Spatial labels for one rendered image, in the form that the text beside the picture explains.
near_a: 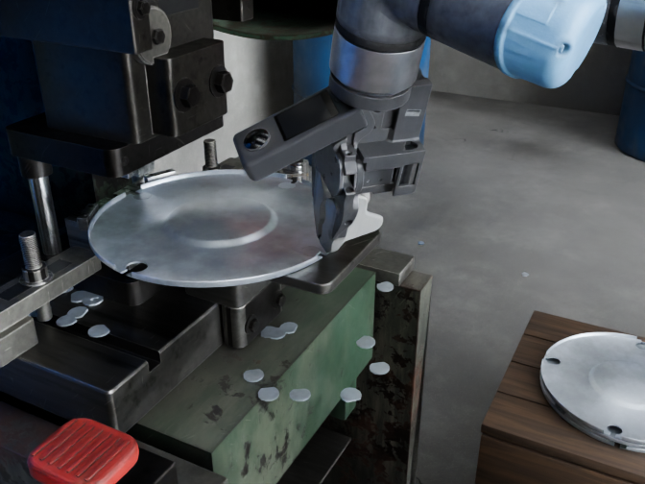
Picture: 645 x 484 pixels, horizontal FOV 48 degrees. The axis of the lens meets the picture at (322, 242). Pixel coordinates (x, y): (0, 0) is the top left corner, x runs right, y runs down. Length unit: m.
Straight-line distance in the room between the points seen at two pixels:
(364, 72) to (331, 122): 0.06
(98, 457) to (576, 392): 0.89
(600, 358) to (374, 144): 0.82
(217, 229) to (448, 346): 1.26
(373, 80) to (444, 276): 1.74
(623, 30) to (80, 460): 0.52
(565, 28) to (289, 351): 0.49
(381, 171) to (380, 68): 0.12
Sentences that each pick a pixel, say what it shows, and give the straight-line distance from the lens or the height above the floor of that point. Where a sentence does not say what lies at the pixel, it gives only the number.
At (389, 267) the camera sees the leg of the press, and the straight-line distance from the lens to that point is 1.01.
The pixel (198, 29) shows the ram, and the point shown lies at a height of 0.99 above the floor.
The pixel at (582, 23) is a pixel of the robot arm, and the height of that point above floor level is 1.05.
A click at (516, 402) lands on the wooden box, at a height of 0.35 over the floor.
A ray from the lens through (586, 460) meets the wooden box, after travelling 1.20.
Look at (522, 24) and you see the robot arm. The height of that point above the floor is 1.05.
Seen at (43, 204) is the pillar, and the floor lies 0.80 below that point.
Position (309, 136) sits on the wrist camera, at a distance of 0.62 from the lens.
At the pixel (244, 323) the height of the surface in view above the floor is 0.68.
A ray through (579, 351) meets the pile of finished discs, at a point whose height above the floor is 0.37.
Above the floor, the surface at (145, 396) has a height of 0.67.
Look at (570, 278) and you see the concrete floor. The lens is 2.38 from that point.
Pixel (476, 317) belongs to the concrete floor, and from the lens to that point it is 2.11.
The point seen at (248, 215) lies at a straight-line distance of 0.82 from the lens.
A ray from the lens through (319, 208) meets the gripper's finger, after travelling 0.72.
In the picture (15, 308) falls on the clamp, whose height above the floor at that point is 0.75.
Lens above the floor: 1.14
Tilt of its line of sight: 28 degrees down
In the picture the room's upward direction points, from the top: straight up
